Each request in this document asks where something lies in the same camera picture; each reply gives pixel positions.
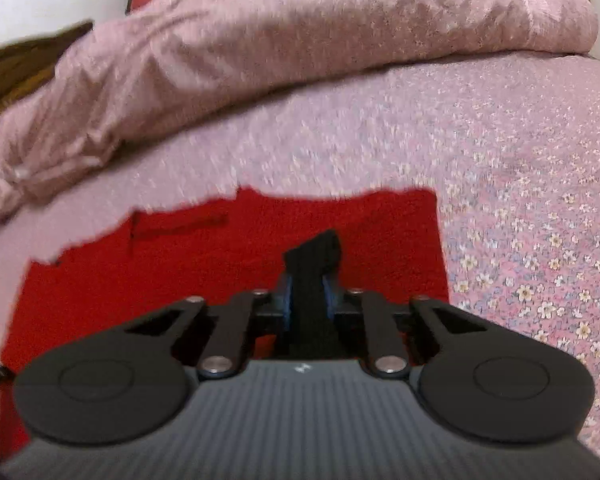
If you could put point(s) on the pink floral duvet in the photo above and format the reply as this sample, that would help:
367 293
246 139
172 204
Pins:
305 35

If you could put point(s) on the wooden headboard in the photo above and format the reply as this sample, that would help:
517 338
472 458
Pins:
15 75

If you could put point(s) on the pink floral bed sheet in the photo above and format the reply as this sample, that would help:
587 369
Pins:
505 170

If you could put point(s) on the red knit cardigan black bow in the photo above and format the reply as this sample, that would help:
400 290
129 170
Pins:
180 270

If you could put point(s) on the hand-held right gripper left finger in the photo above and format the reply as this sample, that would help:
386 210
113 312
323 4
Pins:
286 305

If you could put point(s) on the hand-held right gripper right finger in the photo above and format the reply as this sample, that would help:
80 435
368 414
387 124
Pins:
330 305

